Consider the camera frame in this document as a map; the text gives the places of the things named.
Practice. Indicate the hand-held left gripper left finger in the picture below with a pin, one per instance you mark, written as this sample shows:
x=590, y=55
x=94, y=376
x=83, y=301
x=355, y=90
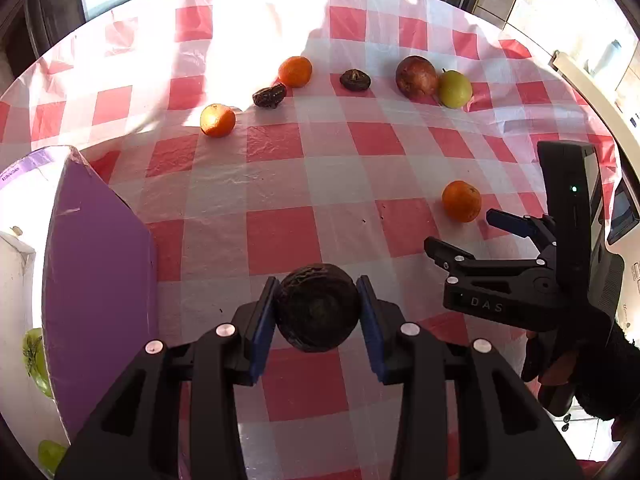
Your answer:
x=262, y=332

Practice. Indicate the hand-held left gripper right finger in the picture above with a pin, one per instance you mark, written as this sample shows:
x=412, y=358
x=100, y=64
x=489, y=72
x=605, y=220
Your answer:
x=372, y=332

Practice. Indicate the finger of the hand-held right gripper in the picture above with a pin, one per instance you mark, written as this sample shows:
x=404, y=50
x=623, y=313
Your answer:
x=445, y=252
x=510, y=224

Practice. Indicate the orange mandarin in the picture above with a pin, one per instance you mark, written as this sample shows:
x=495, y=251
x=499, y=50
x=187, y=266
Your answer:
x=461, y=201
x=295, y=71
x=218, y=120

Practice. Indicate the large dark wrinkled fruit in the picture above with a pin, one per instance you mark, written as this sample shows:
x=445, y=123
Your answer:
x=317, y=307

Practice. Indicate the purple cardboard box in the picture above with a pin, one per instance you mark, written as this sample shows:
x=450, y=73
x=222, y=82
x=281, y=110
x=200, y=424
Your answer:
x=100, y=285

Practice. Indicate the wrinkled red apple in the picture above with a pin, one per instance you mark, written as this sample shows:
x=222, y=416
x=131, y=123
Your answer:
x=416, y=76

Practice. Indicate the small dark dried fruit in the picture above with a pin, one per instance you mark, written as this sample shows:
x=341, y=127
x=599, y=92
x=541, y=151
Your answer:
x=355, y=80
x=270, y=96

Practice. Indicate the person's right hand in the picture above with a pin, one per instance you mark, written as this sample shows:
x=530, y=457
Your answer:
x=550, y=365

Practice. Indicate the black office chair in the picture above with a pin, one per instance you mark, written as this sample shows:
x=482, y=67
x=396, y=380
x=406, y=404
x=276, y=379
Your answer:
x=607, y=280

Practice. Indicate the dark screen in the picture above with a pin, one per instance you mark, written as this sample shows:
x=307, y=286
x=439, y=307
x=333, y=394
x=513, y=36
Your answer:
x=621, y=210

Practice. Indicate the red white checkered tablecloth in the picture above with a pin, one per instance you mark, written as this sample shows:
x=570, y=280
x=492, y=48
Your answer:
x=325, y=175

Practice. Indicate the yellow-green pear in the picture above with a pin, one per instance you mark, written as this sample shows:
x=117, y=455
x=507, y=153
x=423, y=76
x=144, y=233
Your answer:
x=455, y=89

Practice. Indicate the white counter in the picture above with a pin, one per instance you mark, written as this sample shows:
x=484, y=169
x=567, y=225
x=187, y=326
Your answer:
x=600, y=95

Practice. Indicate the white bottle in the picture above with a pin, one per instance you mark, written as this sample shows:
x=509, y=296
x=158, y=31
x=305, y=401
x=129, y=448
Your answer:
x=607, y=55

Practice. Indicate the green tomato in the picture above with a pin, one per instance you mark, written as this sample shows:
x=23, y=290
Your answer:
x=35, y=360

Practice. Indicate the small green fruit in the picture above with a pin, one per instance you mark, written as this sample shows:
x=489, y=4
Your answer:
x=50, y=455

